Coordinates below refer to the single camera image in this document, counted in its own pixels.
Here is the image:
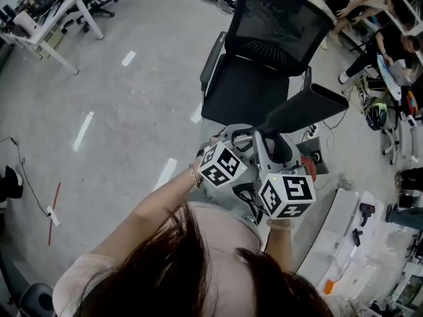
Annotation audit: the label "white office chair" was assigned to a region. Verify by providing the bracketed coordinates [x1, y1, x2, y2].
[381, 114, 423, 166]

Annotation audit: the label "white cable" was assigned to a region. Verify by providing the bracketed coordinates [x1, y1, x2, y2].
[325, 129, 346, 151]

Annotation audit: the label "grey rounded machine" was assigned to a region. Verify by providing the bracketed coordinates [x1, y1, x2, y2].
[18, 282, 57, 317]

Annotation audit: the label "red vacuum cleaner canister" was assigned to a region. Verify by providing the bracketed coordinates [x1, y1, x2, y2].
[300, 155, 319, 183]

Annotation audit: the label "black power cable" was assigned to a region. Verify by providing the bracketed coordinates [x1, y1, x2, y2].
[0, 136, 51, 217]

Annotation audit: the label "pale bangle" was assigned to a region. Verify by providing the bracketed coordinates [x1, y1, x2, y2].
[266, 219, 295, 232]

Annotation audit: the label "large black brush head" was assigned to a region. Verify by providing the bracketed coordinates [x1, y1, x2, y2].
[358, 202, 377, 228]

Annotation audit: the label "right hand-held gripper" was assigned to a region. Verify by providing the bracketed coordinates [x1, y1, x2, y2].
[251, 130, 317, 220]

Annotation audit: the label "white power strip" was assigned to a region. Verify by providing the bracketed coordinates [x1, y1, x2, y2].
[303, 125, 320, 141]

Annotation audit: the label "person's right forearm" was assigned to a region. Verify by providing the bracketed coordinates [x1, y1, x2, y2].
[266, 218, 295, 273]

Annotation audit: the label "colourful plush toy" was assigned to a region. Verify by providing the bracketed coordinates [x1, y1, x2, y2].
[401, 89, 421, 117]

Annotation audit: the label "black mesh office chair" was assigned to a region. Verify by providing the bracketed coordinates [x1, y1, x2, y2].
[200, 0, 334, 128]

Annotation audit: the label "person's pink shirt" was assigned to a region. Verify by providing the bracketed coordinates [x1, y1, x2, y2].
[52, 201, 265, 317]

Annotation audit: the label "small round table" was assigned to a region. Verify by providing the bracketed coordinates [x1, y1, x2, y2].
[376, 53, 414, 100]

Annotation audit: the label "black green helmet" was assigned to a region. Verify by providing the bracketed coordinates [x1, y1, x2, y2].
[365, 97, 388, 131]

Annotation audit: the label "dark grey fabric bag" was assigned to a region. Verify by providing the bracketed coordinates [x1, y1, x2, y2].
[299, 136, 330, 174]

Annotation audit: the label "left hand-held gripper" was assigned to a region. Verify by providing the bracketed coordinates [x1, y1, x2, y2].
[197, 123, 255, 190]

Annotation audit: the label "white floor socket block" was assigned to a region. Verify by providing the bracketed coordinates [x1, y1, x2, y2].
[45, 205, 61, 227]

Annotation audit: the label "white worktable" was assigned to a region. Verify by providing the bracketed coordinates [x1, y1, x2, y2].
[295, 186, 423, 317]

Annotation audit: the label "thin gold bracelet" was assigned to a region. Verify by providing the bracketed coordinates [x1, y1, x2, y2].
[187, 162, 203, 188]

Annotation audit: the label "person's left forearm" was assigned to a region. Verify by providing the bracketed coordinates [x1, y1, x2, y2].
[89, 163, 204, 257]

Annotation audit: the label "person's light blue jeans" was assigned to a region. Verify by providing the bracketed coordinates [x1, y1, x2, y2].
[190, 176, 265, 244]

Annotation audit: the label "white office desk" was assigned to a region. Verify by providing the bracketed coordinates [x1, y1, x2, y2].
[0, 0, 106, 76]

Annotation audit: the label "grey cord bundle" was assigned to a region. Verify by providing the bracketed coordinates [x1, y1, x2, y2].
[337, 172, 357, 192]

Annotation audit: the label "black vacuum nozzle attachment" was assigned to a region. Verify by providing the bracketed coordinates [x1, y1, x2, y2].
[254, 83, 350, 164]

